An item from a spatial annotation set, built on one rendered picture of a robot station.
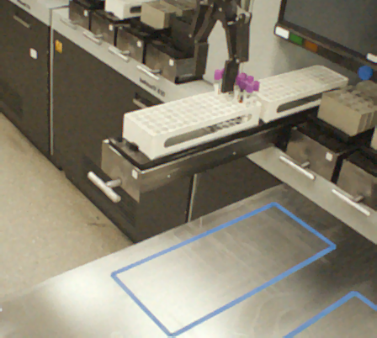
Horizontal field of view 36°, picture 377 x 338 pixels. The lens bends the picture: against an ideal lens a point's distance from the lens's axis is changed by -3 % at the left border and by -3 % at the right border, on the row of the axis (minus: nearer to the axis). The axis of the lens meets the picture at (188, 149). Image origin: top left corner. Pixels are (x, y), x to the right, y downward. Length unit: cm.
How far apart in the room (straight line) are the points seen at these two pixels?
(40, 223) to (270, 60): 118
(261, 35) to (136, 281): 81
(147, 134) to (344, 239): 41
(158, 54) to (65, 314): 101
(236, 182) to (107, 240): 80
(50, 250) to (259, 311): 140
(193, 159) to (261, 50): 42
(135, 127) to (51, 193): 132
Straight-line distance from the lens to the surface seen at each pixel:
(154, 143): 112
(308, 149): 134
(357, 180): 127
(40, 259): 213
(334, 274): 94
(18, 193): 245
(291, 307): 87
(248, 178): 150
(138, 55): 176
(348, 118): 134
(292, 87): 142
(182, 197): 175
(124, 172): 117
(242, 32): 113
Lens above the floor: 142
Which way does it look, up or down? 31 degrees down
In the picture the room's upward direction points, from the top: 7 degrees clockwise
